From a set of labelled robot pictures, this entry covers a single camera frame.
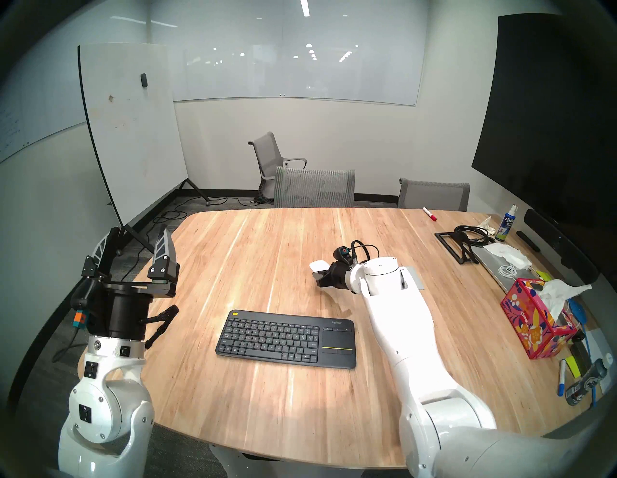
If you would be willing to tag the white facial tissue sheet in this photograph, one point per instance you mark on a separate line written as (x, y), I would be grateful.
(556, 294)

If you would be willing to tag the rolling white whiteboard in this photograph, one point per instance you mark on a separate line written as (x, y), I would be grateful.
(130, 135)

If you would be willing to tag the red whiteboard marker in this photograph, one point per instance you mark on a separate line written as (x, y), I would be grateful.
(429, 214)

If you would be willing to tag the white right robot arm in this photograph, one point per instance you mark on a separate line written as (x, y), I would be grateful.
(409, 337)

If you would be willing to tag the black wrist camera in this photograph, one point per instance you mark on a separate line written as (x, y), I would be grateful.
(87, 298)
(343, 253)

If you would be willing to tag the grey mesh office chair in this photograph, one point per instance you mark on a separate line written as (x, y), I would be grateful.
(434, 196)
(313, 190)

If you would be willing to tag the large black wall screen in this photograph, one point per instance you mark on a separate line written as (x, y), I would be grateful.
(544, 120)

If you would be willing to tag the black video bar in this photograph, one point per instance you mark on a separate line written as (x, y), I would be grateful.
(559, 243)

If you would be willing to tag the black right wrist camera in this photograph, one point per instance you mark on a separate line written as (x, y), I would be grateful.
(343, 253)

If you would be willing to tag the white paper sheet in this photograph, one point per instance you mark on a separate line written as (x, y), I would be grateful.
(597, 344)

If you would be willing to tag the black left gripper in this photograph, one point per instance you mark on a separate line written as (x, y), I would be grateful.
(125, 313)

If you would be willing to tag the yellow sticky notes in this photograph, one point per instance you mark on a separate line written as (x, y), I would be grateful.
(543, 275)

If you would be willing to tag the blue whiteboard marker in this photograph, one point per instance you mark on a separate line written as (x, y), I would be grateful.
(562, 378)

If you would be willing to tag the grey armrest swivel chair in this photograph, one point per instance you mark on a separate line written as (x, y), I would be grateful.
(267, 154)

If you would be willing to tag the whiteboard cleaner spray bottle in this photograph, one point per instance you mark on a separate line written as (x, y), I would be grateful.
(506, 225)

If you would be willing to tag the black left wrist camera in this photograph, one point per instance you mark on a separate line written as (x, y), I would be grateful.
(87, 298)

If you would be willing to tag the blue plastic object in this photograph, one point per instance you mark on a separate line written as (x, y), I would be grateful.
(576, 312)

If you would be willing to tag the grey black bottle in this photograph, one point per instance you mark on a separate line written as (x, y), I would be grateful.
(585, 383)

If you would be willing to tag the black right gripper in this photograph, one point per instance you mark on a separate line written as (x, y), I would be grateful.
(342, 277)

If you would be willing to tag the wide glass wall whiteboard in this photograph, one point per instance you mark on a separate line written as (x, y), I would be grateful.
(289, 58)

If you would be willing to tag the silver closed laptop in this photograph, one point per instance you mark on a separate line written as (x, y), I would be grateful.
(494, 270)

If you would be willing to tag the black remote control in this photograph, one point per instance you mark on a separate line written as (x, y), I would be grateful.
(528, 241)

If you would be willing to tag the small crumpled white tissue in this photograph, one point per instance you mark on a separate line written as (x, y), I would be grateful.
(485, 223)

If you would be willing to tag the colourful floral tissue box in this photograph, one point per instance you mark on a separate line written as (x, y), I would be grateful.
(525, 323)

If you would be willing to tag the black laptop stand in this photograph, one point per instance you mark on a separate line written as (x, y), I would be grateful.
(448, 248)

